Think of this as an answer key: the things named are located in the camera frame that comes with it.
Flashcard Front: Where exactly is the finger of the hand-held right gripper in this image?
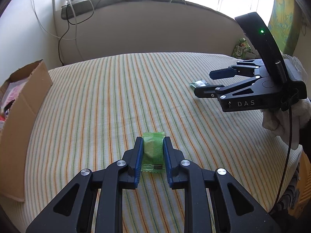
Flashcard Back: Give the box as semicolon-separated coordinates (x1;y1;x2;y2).
194;75;268;100
209;59;265;80

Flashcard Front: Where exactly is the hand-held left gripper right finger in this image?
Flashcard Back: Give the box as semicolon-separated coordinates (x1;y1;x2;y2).
163;137;280;233

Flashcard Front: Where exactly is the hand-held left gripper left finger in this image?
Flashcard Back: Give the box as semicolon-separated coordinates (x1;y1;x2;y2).
25;136;144;233

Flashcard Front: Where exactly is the small white-green candy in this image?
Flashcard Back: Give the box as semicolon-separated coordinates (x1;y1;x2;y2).
190;79;207;88

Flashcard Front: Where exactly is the green candy packet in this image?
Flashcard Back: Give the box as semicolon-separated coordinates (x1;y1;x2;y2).
141;132;166;173

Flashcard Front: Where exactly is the brown cardboard box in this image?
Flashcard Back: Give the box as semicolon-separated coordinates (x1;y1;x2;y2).
0;59;53;202

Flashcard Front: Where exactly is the person's right hand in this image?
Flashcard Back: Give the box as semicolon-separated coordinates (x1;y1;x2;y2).
262;97;311;151

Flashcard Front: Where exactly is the green snack bag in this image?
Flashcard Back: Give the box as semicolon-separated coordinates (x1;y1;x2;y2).
231;38;255;60

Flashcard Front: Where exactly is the striped bed sheet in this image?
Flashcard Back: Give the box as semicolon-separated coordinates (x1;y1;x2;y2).
23;52;304;233

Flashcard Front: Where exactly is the grey windowsill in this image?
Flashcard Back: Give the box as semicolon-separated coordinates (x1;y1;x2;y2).
61;0;240;21

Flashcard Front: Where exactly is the patterned blanket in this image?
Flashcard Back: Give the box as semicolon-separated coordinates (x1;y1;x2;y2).
274;167;301;212

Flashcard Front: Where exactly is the pink-printed bread packet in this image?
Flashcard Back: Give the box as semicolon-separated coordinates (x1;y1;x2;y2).
0;78;30;113

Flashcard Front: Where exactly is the white cabinet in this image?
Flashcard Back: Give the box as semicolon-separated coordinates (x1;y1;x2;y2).
0;0;58;83

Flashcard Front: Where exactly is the wall poster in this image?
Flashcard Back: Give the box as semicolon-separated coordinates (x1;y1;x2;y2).
267;0;305;54

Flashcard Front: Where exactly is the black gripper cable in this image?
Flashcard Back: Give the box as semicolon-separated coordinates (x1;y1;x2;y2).
268;97;295;214

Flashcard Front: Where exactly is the white cable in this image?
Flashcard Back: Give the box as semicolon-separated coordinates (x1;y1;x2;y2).
29;0;85;62

